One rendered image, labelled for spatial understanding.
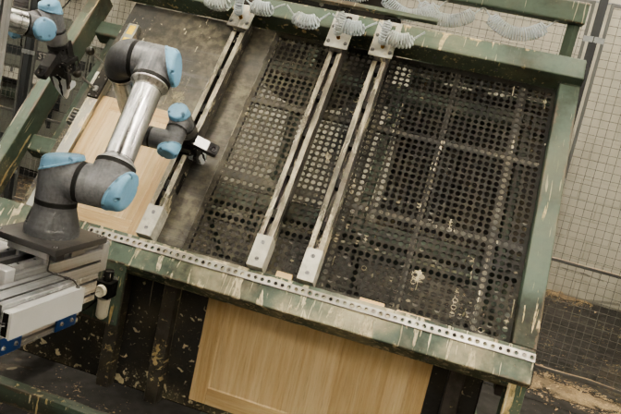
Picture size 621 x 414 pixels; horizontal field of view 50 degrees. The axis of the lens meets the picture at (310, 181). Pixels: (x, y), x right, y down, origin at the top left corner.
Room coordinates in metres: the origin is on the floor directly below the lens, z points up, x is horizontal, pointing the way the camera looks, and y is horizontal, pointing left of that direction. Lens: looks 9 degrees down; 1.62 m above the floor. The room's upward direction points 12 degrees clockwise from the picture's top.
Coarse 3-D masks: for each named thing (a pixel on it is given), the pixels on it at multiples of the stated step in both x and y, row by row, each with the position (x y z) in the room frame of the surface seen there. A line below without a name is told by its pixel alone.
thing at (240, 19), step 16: (240, 0) 2.84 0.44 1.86; (240, 16) 2.92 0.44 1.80; (240, 32) 2.94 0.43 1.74; (224, 48) 2.89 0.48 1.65; (240, 48) 2.92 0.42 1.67; (224, 64) 2.87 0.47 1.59; (208, 80) 2.79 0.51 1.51; (224, 80) 2.80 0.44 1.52; (208, 96) 2.76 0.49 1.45; (208, 112) 2.69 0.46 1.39; (176, 160) 2.56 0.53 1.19; (176, 176) 2.52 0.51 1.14; (160, 192) 2.48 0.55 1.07; (176, 192) 2.52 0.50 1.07; (160, 208) 2.43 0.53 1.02; (144, 224) 2.40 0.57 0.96; (160, 224) 2.43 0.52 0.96
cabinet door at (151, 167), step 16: (96, 112) 2.78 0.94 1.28; (112, 112) 2.78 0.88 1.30; (160, 112) 2.76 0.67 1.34; (96, 128) 2.73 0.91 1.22; (112, 128) 2.73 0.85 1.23; (80, 144) 2.68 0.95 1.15; (96, 144) 2.68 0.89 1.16; (144, 160) 2.63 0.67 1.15; (160, 160) 2.63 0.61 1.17; (144, 176) 2.59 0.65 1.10; (160, 176) 2.58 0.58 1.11; (144, 192) 2.54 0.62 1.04; (80, 208) 2.51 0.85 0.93; (96, 208) 2.51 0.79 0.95; (128, 208) 2.50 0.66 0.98; (144, 208) 2.50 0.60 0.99; (96, 224) 2.46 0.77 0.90; (112, 224) 2.46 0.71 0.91; (128, 224) 2.46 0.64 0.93
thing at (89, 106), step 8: (128, 24) 3.03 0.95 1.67; (136, 24) 3.03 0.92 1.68; (136, 32) 3.02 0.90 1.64; (120, 40) 2.98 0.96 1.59; (104, 88) 2.83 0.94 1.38; (88, 104) 2.78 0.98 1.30; (96, 104) 2.79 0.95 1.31; (80, 112) 2.75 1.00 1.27; (88, 112) 2.75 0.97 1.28; (80, 120) 2.73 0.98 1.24; (88, 120) 2.75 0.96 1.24; (72, 128) 2.71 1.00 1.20; (80, 128) 2.71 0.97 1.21; (72, 136) 2.68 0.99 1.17; (64, 144) 2.66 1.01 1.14; (72, 144) 2.66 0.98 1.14; (32, 192) 2.53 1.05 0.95; (32, 200) 2.51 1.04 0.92
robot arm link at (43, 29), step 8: (16, 16) 2.09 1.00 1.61; (24, 16) 2.11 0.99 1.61; (32, 16) 2.13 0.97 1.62; (16, 24) 2.09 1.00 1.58; (24, 24) 2.10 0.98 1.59; (32, 24) 2.12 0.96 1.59; (40, 24) 2.12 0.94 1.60; (48, 24) 2.14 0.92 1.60; (16, 32) 2.11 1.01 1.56; (24, 32) 2.12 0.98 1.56; (32, 32) 2.13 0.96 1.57; (40, 32) 2.12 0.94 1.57; (48, 32) 2.14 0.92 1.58; (40, 40) 2.15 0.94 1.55; (48, 40) 2.15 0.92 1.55
